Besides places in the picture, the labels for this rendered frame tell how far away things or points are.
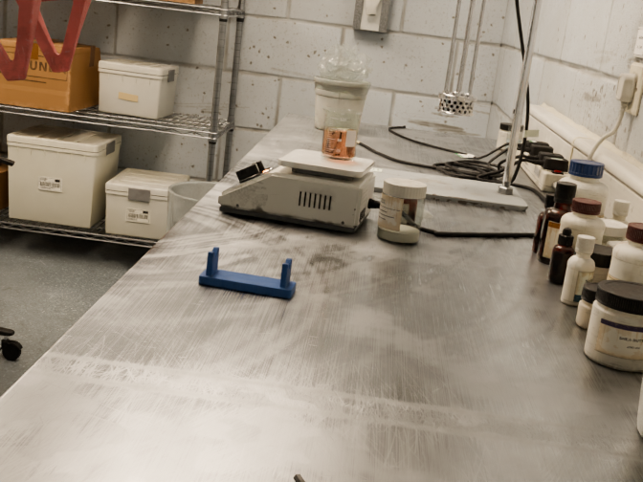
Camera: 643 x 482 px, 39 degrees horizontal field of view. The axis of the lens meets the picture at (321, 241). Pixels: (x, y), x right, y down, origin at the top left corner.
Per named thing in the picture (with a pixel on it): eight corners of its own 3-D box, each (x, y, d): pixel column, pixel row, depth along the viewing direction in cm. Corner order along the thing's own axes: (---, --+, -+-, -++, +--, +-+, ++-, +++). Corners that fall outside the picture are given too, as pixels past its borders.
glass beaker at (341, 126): (361, 164, 132) (368, 107, 130) (346, 167, 128) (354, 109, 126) (323, 156, 135) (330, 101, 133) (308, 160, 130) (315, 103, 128)
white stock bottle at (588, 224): (552, 277, 116) (567, 201, 114) (548, 267, 121) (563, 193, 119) (597, 284, 115) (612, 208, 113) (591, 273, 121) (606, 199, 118)
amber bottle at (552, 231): (529, 256, 125) (543, 178, 123) (558, 257, 127) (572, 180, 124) (546, 266, 121) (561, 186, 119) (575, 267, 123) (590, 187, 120)
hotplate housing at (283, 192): (215, 213, 128) (220, 157, 126) (242, 196, 141) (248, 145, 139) (371, 239, 124) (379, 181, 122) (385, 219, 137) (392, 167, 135)
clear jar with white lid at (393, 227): (400, 232, 130) (408, 177, 128) (428, 244, 126) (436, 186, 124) (366, 234, 127) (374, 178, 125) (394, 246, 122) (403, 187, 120)
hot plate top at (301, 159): (276, 165, 126) (276, 159, 125) (296, 154, 137) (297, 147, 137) (361, 179, 123) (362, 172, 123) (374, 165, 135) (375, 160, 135)
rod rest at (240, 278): (197, 284, 97) (200, 251, 96) (206, 275, 100) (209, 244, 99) (290, 299, 95) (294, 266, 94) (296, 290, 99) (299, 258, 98)
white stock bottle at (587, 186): (540, 249, 130) (556, 159, 127) (551, 240, 137) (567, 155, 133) (590, 260, 127) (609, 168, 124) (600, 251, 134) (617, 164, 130)
